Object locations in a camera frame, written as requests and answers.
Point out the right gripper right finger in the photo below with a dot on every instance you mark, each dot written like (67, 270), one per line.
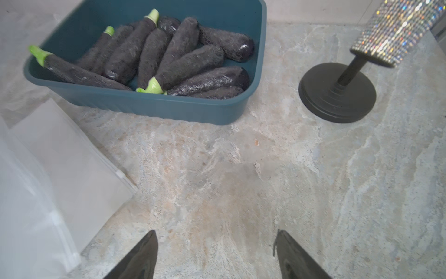
(294, 261)

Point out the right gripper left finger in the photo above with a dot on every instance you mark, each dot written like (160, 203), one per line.
(140, 262)

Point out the clear zip-top bag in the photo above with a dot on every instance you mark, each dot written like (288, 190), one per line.
(57, 191)

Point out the eggplant at bin left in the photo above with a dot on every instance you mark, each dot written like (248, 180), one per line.
(71, 73)

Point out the eggplant at bin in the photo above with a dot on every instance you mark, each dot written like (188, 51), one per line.
(237, 46)
(198, 61)
(71, 73)

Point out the eggplant at bin front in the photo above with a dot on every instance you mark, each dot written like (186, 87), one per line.
(198, 61)

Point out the eggplant at bin back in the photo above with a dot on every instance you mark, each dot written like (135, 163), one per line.
(237, 46)

